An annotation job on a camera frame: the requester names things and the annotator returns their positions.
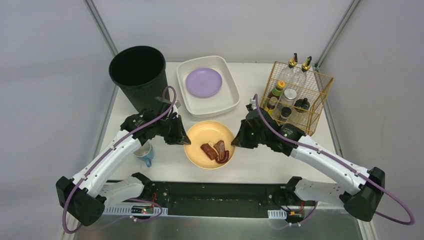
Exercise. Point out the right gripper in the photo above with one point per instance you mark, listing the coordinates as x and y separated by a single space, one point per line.
249 134

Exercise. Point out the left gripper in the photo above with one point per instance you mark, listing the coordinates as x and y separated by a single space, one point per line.
170 129

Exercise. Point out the yellow plate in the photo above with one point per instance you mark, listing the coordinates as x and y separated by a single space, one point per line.
209 132

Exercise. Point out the brown roasted meat piece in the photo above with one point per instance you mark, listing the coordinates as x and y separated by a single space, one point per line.
217 152

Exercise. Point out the yellow label sauce bottle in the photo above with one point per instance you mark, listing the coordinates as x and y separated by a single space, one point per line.
271 105

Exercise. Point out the black cap spice jar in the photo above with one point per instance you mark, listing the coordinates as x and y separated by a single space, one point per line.
284 114

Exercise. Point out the purple plate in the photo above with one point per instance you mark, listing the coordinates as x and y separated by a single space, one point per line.
204 82

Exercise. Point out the yellow cap sauce bottle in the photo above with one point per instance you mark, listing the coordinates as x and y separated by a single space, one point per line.
277 90

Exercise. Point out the silver lid salt shaker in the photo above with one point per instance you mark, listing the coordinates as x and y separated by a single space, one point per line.
288 97

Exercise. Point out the clear glass oil bottle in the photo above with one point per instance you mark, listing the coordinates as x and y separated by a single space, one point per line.
287 72

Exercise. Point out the glass bottle with brown sauce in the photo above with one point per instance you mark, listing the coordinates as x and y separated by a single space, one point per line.
300 77

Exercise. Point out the black lid grinder jar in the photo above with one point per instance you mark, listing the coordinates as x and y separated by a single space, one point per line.
302 105

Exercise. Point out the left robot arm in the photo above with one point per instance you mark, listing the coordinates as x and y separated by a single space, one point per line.
86 195

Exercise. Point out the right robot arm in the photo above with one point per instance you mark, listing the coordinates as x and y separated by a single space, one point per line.
356 188

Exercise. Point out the blue mug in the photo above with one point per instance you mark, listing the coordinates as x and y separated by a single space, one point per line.
145 153

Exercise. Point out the white rectangular tub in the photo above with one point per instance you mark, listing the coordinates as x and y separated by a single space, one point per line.
203 107

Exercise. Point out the black plastic bin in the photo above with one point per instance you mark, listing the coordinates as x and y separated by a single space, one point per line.
140 72

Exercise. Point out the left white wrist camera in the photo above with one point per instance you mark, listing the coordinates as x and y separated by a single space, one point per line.
163 104

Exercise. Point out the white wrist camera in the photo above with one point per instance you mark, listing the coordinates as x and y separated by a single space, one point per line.
251 107
163 104

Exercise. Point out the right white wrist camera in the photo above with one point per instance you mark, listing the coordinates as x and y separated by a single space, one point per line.
251 107

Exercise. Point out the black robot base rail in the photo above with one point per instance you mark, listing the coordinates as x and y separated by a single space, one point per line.
231 200

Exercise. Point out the gold wire basket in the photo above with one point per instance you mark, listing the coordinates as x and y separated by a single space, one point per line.
316 89

